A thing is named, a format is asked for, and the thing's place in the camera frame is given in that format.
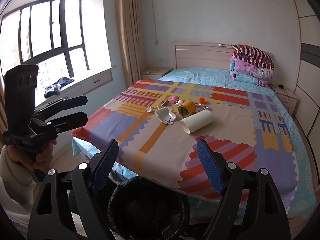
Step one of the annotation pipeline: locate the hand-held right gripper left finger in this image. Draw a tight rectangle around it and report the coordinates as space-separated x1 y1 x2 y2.
27 139 119 240

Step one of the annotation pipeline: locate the colourful patterned bed mat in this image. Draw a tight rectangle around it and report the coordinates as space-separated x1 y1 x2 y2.
71 79 300 201

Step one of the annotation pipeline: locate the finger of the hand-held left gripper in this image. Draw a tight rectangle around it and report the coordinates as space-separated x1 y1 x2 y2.
44 111 89 140
34 95 88 117

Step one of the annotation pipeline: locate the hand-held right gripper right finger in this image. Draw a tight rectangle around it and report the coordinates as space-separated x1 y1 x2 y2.
196 138 292 240

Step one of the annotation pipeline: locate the black framed window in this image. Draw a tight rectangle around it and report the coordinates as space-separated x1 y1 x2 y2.
0 0 90 81

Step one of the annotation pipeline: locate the white cardboard tube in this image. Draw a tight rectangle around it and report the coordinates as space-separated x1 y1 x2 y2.
179 110 214 134

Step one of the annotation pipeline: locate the yellow tape roll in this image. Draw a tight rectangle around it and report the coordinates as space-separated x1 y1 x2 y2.
178 100 197 118

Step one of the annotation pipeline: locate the light wooden wardrobe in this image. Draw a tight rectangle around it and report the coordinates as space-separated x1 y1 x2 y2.
292 0 320 157

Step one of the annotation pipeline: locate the white power cable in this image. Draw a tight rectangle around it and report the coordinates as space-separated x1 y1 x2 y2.
149 0 160 46

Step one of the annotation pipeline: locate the window seat cabinet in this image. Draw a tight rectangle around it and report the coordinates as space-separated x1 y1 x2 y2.
35 66 113 112

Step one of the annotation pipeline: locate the bin with black bag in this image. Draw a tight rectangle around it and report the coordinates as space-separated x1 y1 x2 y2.
107 175 191 240

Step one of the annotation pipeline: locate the person's left hand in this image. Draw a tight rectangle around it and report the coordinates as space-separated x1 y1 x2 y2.
7 139 57 173

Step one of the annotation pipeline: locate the beige curtain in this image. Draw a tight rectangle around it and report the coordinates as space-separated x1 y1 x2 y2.
114 0 147 88

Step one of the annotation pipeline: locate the wooden nightstand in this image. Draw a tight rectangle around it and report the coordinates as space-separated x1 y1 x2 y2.
270 84 299 117
140 67 174 81

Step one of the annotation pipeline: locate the dark clothing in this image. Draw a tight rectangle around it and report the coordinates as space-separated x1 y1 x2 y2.
44 77 75 99

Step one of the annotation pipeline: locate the pink printed folded quilt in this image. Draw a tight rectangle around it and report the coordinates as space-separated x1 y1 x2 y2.
229 56 275 87

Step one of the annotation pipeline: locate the striped folded blanket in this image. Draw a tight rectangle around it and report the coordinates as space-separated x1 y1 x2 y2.
231 44 274 68

